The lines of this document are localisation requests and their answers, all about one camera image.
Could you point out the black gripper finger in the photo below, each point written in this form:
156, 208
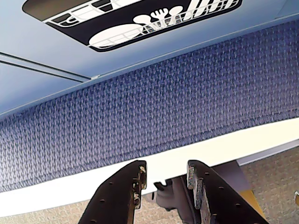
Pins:
112, 198
217, 200

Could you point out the grey table leg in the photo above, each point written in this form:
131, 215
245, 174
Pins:
231, 179

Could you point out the black table clamp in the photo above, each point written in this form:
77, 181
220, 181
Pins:
169, 198

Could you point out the dark blue fabric panel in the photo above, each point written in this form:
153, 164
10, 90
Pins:
140, 105

